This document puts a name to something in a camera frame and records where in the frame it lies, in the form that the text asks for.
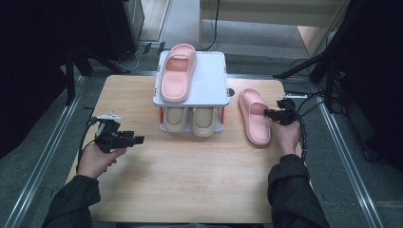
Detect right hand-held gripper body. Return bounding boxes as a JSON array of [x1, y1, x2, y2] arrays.
[[275, 93, 309, 126]]

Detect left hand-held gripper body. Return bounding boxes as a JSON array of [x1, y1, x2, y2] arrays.
[[93, 111, 129, 154]]

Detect pink slide slipper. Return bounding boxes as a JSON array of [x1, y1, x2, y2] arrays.
[[159, 43, 199, 104], [238, 87, 273, 146]]

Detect beige clog with holes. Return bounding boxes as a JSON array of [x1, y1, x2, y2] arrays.
[[162, 106, 191, 134], [190, 106, 220, 138]]

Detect white two-tier shoe rack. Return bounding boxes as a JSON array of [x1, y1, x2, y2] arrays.
[[152, 50, 231, 134]]

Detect person's right hand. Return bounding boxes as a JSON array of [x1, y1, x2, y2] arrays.
[[270, 118, 303, 157]]

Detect person's left hand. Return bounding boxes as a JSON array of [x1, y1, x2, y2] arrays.
[[76, 142, 127, 181]]

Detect black tripod stand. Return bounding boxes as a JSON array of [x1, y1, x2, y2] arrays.
[[61, 44, 131, 106], [273, 0, 353, 112]]

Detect black power adapter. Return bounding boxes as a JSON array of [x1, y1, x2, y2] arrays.
[[143, 41, 166, 56]]

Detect light wooden cabinet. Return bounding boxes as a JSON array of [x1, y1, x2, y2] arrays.
[[198, 0, 352, 59]]

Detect left hand-held gripper black cable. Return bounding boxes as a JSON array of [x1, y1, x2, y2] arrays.
[[77, 116, 100, 173]]

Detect hand-held gripper black cable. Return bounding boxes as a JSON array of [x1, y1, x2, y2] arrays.
[[77, 116, 100, 173], [284, 100, 309, 164]]

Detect black floor cables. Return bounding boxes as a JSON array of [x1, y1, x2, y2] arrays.
[[283, 57, 347, 124]]

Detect right hand-held gripper black cable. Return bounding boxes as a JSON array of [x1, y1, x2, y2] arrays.
[[284, 100, 309, 164]]

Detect metal floor rail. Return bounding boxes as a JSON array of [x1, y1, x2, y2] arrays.
[[316, 101, 385, 228], [2, 75, 89, 228]]

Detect white floor cable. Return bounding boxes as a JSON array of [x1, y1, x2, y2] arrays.
[[114, 47, 141, 72]]

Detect hanging black cable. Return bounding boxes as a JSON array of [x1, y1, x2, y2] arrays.
[[201, 0, 221, 52]]

